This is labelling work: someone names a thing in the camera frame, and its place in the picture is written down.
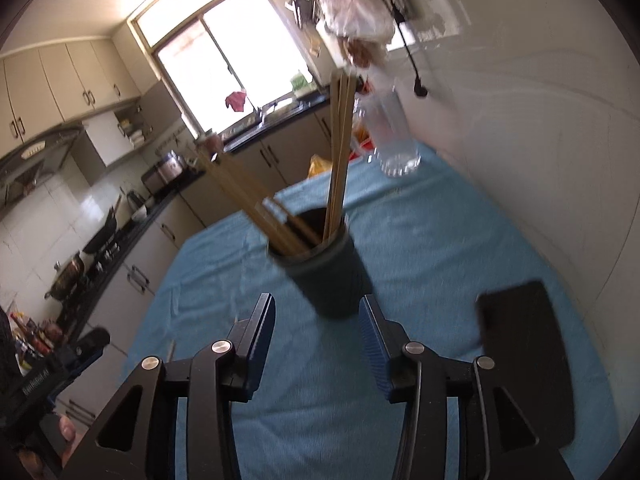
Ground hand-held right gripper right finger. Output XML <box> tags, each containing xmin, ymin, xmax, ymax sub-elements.
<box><xmin>359</xmin><ymin>294</ymin><xmax>576</xmax><ymax>480</ymax></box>

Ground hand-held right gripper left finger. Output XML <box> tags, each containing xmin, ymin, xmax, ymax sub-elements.
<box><xmin>65</xmin><ymin>292</ymin><xmax>277</xmax><ymax>480</ymax></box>

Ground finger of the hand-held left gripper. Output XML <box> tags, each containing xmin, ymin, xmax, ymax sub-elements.
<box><xmin>74</xmin><ymin>327</ymin><xmax>111</xmax><ymax>362</ymax></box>

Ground dark grey utensil cup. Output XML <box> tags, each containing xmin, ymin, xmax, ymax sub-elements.
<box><xmin>268</xmin><ymin>207</ymin><xmax>375</xmax><ymax>319</ymax></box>

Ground bundle of wooden chopsticks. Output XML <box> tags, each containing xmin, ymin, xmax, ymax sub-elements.
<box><xmin>187</xmin><ymin>70</ymin><xmax>357</xmax><ymax>256</ymax></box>

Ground person's left hand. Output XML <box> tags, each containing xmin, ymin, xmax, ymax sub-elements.
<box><xmin>17</xmin><ymin>412</ymin><xmax>81</xmax><ymax>477</ymax></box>

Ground group of sauce bottles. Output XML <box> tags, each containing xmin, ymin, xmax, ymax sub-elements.
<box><xmin>9</xmin><ymin>309</ymin><xmax>67</xmax><ymax>362</ymax></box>

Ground steel pot with glass lid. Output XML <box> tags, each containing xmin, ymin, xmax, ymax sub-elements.
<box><xmin>44</xmin><ymin>252</ymin><xmax>86</xmax><ymax>301</ymax></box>

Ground black gas stove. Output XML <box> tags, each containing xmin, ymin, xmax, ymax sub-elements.
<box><xmin>50</xmin><ymin>227</ymin><xmax>136</xmax><ymax>311</ymax></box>

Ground beige lower cabinets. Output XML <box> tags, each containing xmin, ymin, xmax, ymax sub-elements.
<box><xmin>54</xmin><ymin>104</ymin><xmax>352</xmax><ymax>432</ymax></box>

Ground beige cabinets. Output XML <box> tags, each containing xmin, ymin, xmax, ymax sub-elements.
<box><xmin>0</xmin><ymin>37</ymin><xmax>144</xmax><ymax>146</ymax></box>
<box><xmin>54</xmin><ymin>104</ymin><xmax>352</xmax><ymax>432</ymax></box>

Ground black wok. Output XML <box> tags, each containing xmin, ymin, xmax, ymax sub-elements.
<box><xmin>82</xmin><ymin>194</ymin><xmax>124</xmax><ymax>255</ymax></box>

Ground blue tablecloth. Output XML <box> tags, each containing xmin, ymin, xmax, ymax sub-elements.
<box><xmin>120</xmin><ymin>142</ymin><xmax>622</xmax><ymax>480</ymax></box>

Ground black flat case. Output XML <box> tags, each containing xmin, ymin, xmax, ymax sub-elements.
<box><xmin>474</xmin><ymin>279</ymin><xmax>576</xmax><ymax>449</ymax></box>

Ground silver rice cooker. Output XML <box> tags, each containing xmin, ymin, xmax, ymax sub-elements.
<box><xmin>141</xmin><ymin>149</ymin><xmax>187</xmax><ymax>196</ymax></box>

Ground yellow plastic bag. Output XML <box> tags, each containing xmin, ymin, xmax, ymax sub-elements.
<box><xmin>305</xmin><ymin>153</ymin><xmax>334</xmax><ymax>179</ymax></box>

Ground grey range hood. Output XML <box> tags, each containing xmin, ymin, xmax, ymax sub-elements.
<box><xmin>0</xmin><ymin>127</ymin><xmax>86</xmax><ymax>206</ymax></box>

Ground clear glass mug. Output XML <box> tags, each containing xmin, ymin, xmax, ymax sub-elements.
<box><xmin>355</xmin><ymin>84</ymin><xmax>423</xmax><ymax>179</ymax></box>

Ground brown clay pot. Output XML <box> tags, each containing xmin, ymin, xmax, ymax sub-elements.
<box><xmin>195</xmin><ymin>129</ymin><xmax>224</xmax><ymax>154</ymax></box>

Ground open shelf with dishes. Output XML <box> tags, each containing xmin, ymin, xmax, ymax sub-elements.
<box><xmin>117</xmin><ymin>104</ymin><xmax>154</xmax><ymax>149</ymax></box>

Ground white and orange plastic bag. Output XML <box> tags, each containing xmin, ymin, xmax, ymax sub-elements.
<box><xmin>349</xmin><ymin>104</ymin><xmax>376</xmax><ymax>146</ymax></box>

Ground beige upper cabinets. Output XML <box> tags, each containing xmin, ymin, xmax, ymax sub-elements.
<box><xmin>0</xmin><ymin>37</ymin><xmax>144</xmax><ymax>146</ymax></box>

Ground kitchen window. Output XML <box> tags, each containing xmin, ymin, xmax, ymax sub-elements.
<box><xmin>128</xmin><ymin>0</ymin><xmax>321</xmax><ymax>134</ymax></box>

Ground hanging plastic bags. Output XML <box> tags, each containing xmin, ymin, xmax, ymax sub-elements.
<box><xmin>257</xmin><ymin>0</ymin><xmax>397</xmax><ymax>69</ymax></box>

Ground black power cable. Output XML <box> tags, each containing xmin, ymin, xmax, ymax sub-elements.
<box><xmin>367</xmin><ymin>0</ymin><xmax>430</xmax><ymax>99</ymax></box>

